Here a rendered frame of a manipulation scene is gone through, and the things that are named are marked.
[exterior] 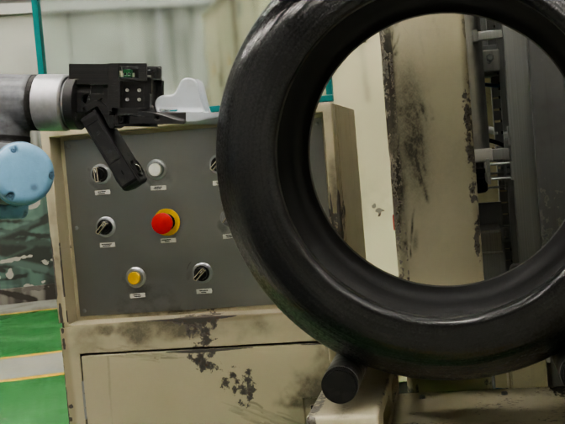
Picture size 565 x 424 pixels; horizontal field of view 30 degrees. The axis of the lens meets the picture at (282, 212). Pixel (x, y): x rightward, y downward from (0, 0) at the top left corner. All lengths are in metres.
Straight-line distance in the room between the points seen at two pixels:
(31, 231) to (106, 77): 9.00
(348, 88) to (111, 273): 2.98
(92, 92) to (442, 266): 0.59
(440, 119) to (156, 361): 0.72
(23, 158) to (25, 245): 9.11
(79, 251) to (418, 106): 0.76
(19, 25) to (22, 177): 9.27
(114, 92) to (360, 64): 3.57
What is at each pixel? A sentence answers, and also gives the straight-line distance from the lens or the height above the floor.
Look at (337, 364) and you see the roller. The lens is 1.29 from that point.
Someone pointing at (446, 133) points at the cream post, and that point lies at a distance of 1.61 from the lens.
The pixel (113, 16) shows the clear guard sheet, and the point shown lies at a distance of 2.01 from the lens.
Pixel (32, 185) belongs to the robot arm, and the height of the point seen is 1.17.
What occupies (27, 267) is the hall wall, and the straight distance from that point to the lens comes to 10.41.
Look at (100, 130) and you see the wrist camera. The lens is 1.40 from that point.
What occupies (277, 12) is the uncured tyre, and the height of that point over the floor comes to 1.35.
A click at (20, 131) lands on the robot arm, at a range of 1.44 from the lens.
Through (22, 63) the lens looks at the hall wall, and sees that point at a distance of 10.50.
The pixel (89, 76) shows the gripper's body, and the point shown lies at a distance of 1.41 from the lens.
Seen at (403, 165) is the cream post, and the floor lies 1.15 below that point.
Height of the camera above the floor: 1.18
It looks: 3 degrees down
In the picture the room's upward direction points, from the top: 5 degrees counter-clockwise
